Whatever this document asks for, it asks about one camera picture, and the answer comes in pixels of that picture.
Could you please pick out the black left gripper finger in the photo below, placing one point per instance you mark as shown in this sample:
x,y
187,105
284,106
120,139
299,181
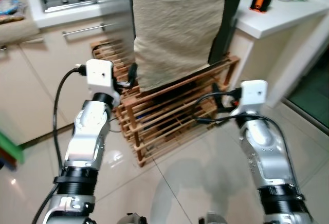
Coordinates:
x,y
133,72

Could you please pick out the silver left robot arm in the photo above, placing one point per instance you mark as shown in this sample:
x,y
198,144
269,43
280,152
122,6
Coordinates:
x,y
87,136

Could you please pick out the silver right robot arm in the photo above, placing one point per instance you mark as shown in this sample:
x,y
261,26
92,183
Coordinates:
x,y
267,152

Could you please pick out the wooden slatted rack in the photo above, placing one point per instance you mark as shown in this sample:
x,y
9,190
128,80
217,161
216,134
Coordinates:
x,y
128,121

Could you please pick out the beige cloth cover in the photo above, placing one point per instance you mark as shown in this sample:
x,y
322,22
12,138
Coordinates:
x,y
175,29

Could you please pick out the cream kitchen cabinet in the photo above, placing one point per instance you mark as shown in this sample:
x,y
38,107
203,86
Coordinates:
x,y
41,80

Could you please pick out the white side table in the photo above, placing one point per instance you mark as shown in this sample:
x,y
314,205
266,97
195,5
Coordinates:
x,y
277,23

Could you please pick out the brown towel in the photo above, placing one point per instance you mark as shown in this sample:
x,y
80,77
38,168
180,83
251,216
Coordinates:
x,y
18,33

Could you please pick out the robot right leg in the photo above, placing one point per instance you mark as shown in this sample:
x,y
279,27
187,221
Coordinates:
x,y
217,219

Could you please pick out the robot leg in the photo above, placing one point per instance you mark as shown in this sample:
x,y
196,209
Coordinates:
x,y
132,219
217,219

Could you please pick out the green plastic object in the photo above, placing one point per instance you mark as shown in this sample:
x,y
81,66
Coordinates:
x,y
10,149

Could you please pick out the colourful snack bag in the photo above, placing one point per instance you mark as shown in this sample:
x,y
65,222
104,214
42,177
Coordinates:
x,y
11,11

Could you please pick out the robot left leg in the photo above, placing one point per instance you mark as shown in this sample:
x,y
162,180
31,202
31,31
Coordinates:
x,y
132,219

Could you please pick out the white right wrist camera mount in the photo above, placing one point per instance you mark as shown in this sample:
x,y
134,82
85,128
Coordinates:
x,y
253,95

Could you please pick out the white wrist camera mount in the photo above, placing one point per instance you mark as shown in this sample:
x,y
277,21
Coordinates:
x,y
99,75
253,95

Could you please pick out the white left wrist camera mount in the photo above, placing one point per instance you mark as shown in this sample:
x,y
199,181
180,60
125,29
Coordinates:
x,y
99,75

